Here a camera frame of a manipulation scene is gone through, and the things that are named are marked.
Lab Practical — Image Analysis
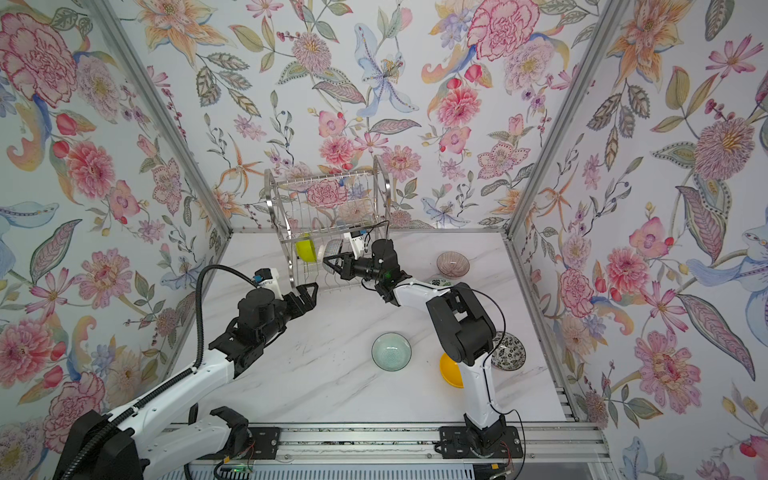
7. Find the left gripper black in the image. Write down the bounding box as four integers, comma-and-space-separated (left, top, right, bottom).
258, 283, 320, 346

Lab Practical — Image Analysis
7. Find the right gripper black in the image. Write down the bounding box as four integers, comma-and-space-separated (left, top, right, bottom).
327, 252, 388, 286

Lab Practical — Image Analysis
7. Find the lime green bowl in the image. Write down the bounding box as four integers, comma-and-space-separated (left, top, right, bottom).
295, 234, 317, 263

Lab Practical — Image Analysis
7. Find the steel wire dish rack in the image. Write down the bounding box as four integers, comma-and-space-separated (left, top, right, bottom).
264, 158, 393, 290

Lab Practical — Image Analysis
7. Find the dark blue patterned bowl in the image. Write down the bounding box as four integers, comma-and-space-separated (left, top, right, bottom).
323, 238, 343, 259

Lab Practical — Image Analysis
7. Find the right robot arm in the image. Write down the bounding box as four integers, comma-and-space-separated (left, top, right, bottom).
322, 239, 507, 451

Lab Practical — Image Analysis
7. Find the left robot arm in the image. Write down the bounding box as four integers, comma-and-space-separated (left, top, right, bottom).
54, 282, 318, 479

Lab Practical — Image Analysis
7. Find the green leaf pattern bowl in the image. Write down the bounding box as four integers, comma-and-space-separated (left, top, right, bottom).
429, 275, 455, 288

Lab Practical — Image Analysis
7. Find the pale teal glass bowl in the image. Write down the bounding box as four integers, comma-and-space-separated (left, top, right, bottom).
371, 332, 412, 372

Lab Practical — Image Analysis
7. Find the pink striped bowl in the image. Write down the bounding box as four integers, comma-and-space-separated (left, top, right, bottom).
436, 251, 471, 278

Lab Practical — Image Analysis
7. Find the yellow bowl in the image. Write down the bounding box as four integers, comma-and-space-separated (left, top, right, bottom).
439, 353, 464, 389

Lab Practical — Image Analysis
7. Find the black white floral bowl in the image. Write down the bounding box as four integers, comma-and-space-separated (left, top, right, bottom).
491, 331, 527, 372

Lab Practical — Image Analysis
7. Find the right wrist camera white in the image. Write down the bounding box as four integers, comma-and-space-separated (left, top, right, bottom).
344, 228, 368, 259

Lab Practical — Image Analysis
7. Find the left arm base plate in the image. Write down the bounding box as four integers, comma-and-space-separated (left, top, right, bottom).
203, 426, 282, 461

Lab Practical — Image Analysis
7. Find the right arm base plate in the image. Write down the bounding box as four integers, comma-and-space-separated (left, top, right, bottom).
434, 426, 524, 460

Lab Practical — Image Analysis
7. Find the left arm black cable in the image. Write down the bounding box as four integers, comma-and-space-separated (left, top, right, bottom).
59, 263, 259, 480

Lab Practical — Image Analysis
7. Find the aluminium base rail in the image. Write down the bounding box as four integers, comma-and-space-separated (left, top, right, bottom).
243, 420, 610, 465

